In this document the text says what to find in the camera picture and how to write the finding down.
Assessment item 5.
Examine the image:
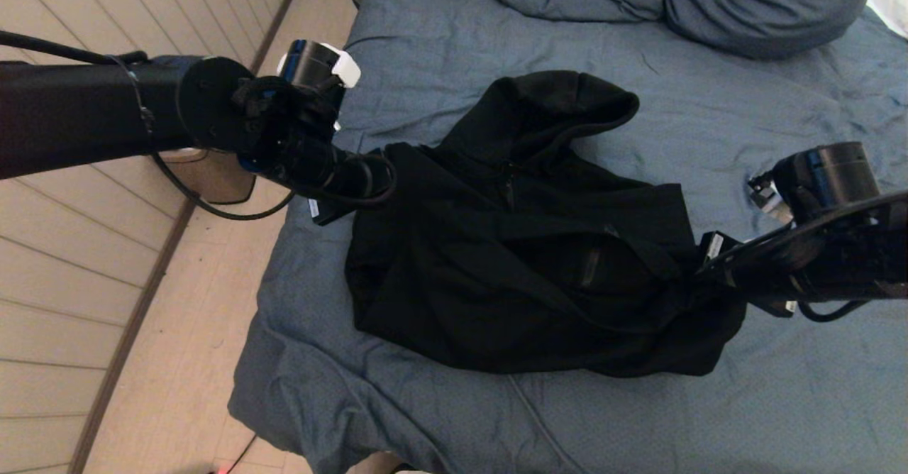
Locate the black garment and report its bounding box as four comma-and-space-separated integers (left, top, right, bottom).
344, 70, 747, 379

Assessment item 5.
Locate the brown trash bin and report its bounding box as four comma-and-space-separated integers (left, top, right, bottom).
160, 148, 258, 205

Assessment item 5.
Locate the blue bed sheet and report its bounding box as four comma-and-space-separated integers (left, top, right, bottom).
228, 0, 908, 474

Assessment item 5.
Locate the blue pillow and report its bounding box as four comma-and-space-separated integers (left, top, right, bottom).
663, 0, 887, 60

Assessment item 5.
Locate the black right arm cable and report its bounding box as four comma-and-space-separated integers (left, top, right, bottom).
699, 190, 908, 324

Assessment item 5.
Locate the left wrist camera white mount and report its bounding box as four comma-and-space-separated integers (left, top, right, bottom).
277, 40, 361, 99

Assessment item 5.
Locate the thin black left camera cable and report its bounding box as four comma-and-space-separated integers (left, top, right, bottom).
150, 151, 295, 221

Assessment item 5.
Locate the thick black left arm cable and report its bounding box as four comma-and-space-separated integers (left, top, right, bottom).
0, 31, 150, 67

